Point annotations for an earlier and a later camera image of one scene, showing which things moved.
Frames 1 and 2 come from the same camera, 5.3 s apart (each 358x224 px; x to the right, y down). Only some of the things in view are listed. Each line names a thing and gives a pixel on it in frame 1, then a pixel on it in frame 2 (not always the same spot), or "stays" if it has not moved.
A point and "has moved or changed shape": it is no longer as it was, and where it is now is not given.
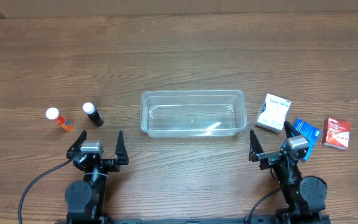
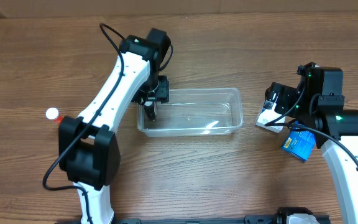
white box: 273,113 stays
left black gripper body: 107,161 → 155,96
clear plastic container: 193,113 stays
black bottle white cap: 95,115 has moved or changed shape
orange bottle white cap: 52,113 stays
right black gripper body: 272,156 → 276,94
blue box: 309,132 stays
